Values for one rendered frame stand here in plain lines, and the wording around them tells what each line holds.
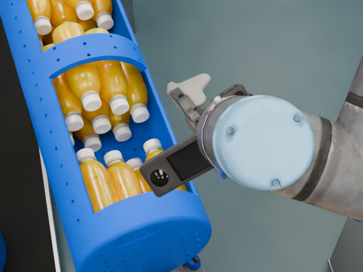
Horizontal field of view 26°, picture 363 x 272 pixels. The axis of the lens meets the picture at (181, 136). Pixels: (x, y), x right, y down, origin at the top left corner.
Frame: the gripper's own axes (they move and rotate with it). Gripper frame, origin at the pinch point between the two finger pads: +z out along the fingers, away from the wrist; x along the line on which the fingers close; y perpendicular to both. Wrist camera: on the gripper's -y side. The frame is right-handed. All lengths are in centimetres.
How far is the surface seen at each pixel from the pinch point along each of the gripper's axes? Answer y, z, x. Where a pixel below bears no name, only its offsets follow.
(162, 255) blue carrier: -15, 47, -24
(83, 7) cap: 1, 78, 28
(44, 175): -37, 167, -7
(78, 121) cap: -14, 61, 7
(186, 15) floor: 44, 220, 14
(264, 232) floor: 16, 160, -66
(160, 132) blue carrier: 0, 67, -5
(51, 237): -46, 152, -24
